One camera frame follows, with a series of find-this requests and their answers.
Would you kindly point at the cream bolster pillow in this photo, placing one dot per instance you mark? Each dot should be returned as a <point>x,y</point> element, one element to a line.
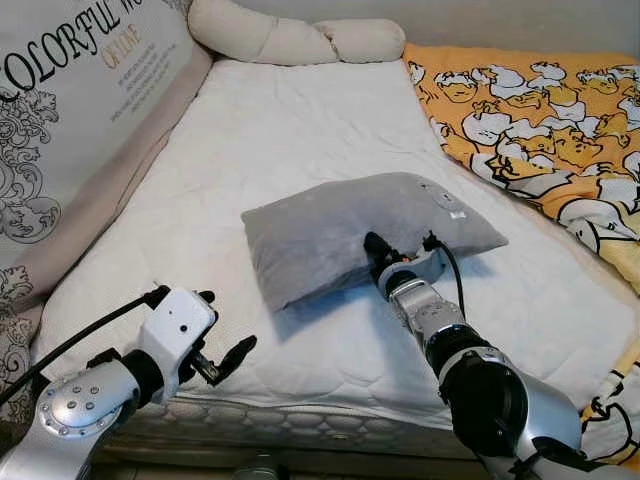
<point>290,40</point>

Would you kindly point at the white quilted mattress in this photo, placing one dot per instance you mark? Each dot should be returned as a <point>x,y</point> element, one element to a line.
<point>300,120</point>

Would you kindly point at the yellow cartoon print blanket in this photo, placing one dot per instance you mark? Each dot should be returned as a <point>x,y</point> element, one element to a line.
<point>540,130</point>

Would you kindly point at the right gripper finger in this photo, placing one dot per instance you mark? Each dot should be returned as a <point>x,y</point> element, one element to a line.
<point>377,246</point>

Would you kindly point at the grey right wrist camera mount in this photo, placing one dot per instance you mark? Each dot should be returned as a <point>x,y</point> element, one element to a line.
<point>425,268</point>

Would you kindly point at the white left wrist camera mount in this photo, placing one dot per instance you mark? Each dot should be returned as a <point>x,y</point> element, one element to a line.
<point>175,325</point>

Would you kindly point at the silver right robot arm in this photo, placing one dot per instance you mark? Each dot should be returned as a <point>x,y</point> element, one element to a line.
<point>490,400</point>

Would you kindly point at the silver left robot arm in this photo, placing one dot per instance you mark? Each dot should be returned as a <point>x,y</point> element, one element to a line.
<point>70,410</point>

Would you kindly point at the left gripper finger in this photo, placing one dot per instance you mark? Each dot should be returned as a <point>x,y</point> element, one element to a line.
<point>207,297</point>
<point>238,353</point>

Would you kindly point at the grey pillow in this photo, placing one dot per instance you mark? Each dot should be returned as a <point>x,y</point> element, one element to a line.
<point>320,240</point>

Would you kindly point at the printed headboard cushion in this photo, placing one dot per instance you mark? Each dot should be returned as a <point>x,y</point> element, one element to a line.
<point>90,80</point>

